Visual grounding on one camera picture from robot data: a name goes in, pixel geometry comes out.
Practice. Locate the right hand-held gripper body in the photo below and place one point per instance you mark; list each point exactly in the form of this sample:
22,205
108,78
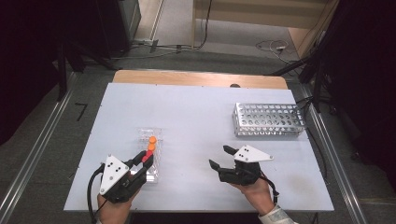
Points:
243,174

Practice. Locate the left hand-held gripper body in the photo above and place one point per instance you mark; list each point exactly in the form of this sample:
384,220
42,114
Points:
115,183

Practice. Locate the orange-capped glass test tube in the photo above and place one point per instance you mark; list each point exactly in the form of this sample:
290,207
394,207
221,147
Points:
152,139
151,146

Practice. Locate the metal test tube rack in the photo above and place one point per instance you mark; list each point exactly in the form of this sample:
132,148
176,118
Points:
271,123

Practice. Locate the person's right hand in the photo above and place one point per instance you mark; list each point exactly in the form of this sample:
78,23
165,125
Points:
260,194

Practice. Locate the person's left hand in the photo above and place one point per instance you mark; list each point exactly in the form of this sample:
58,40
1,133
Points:
113,213

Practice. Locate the small dark round object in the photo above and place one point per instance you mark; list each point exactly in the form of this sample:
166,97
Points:
235,85

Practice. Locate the black metal stand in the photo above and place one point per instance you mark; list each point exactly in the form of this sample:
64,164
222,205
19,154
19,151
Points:
317,84
62,74

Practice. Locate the wooden cabinet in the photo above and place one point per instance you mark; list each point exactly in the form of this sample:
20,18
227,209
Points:
264,12

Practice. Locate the grey computer case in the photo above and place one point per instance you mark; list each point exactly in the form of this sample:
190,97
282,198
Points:
129,18

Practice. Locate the aluminium floor rail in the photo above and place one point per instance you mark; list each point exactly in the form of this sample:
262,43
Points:
37,152
330,146

